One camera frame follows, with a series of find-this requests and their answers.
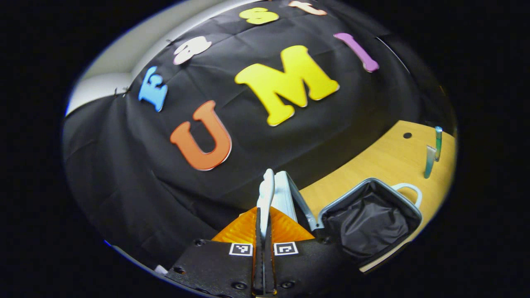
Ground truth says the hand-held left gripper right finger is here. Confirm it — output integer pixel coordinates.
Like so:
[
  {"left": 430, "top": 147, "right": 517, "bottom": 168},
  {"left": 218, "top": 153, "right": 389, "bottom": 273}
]
[{"left": 265, "top": 207, "right": 361, "bottom": 298}]

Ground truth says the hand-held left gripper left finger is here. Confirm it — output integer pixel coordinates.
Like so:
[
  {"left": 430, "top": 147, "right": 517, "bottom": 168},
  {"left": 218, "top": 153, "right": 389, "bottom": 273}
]
[{"left": 168, "top": 206, "right": 265, "bottom": 298}]

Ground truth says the light blue suitcase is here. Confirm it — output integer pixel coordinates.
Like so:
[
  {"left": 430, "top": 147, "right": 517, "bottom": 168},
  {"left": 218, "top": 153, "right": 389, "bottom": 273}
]
[{"left": 257, "top": 168, "right": 423, "bottom": 274}]

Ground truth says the teal squeeze tube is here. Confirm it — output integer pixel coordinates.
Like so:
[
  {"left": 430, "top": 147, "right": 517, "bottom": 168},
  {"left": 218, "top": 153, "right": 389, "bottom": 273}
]
[{"left": 423, "top": 145, "right": 437, "bottom": 179}]

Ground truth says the blue capped glass bottle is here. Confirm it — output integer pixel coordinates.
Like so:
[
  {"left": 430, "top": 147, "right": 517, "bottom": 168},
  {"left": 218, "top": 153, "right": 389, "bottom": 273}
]
[{"left": 434, "top": 126, "right": 443, "bottom": 162}]

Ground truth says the black backdrop cloth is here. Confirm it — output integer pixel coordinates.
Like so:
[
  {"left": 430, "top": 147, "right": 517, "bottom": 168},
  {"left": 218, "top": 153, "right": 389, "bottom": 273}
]
[{"left": 62, "top": 0, "right": 456, "bottom": 269}]

